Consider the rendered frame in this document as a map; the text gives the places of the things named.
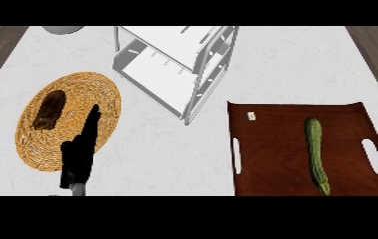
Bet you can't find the dark brown oblong vegetable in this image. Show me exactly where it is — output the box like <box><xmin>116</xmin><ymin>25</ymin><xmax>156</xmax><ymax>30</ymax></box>
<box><xmin>32</xmin><ymin>89</ymin><xmax>68</xmax><ymax>131</ymax></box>

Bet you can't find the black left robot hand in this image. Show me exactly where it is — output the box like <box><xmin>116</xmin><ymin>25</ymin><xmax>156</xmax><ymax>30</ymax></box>
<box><xmin>60</xmin><ymin>103</ymin><xmax>102</xmax><ymax>189</ymax></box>

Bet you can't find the white wire tiered basket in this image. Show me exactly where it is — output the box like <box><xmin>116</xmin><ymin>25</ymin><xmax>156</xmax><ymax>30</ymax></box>
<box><xmin>111</xmin><ymin>26</ymin><xmax>241</xmax><ymax>127</ymax></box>

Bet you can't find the long green squash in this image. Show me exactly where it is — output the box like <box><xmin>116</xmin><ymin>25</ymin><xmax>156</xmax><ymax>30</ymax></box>
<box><xmin>303</xmin><ymin>117</ymin><xmax>333</xmax><ymax>196</ymax></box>

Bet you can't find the dark brown wooden tray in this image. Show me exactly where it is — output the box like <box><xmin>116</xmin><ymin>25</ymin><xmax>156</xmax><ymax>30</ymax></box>
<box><xmin>226</xmin><ymin>100</ymin><xmax>378</xmax><ymax>197</ymax></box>

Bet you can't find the round woven wicker placemat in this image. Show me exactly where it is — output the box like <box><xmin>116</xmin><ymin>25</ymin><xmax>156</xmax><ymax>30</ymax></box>
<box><xmin>14</xmin><ymin>71</ymin><xmax>123</xmax><ymax>173</ymax></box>

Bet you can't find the grey round object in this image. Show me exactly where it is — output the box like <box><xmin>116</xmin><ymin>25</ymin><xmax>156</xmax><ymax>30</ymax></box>
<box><xmin>40</xmin><ymin>26</ymin><xmax>86</xmax><ymax>36</ymax></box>

